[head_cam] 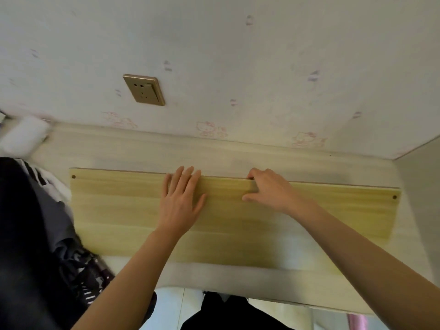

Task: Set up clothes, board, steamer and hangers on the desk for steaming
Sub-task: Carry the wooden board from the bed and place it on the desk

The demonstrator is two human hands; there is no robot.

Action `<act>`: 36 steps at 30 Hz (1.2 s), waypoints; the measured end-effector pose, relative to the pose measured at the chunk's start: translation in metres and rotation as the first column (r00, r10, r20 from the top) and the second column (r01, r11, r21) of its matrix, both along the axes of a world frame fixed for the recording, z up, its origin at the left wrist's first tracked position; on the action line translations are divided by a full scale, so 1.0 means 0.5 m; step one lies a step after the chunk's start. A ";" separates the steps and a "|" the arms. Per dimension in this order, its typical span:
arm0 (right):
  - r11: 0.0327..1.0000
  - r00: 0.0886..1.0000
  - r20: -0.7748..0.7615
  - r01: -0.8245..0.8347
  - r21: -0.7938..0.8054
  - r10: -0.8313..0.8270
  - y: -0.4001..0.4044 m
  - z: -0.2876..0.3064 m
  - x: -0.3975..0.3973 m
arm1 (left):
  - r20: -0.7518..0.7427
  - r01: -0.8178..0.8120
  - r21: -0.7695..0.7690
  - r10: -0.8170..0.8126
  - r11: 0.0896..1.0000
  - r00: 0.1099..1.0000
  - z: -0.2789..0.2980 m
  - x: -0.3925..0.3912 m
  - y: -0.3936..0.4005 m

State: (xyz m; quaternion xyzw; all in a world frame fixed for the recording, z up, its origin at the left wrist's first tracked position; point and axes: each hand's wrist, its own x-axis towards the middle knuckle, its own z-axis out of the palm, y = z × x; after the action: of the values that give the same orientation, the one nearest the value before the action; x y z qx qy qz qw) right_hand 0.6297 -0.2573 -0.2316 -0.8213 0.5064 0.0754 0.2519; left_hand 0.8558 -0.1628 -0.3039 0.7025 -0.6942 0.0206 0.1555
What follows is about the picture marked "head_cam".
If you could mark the person's left little finger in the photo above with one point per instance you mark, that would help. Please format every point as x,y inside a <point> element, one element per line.
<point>166,185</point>

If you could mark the gold wall socket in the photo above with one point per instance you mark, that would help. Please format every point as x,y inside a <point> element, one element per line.
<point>144,89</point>

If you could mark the light wooden board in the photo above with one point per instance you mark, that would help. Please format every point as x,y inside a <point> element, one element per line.
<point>113,209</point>

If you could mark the person's right forearm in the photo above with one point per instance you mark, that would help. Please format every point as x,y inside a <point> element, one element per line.
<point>364,264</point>

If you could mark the person's left forearm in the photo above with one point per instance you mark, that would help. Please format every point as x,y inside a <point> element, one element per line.
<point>130,281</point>

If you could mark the person's left hand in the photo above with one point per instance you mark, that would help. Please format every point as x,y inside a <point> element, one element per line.
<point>177,211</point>

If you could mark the dark patterned clothing pile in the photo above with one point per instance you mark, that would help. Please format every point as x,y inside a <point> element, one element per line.
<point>31,254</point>

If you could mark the person's left middle finger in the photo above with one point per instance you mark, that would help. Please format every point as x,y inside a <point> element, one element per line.
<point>185,181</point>

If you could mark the person's right hand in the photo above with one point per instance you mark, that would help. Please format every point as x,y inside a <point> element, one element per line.
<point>275,195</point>

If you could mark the pink object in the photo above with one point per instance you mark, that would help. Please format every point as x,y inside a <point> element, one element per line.
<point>357,322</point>

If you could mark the person's left thumb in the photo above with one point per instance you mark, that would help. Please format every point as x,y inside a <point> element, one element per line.
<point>200,203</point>

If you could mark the white furniture side panel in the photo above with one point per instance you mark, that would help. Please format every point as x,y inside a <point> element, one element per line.
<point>421,202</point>

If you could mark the person's right thumb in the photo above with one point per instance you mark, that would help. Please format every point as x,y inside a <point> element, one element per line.
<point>251,197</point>

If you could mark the white blurry object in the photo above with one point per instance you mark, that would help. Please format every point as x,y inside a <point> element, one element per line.
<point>24,135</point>

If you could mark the person's black clothing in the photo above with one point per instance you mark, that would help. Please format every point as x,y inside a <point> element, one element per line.
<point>227,314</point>

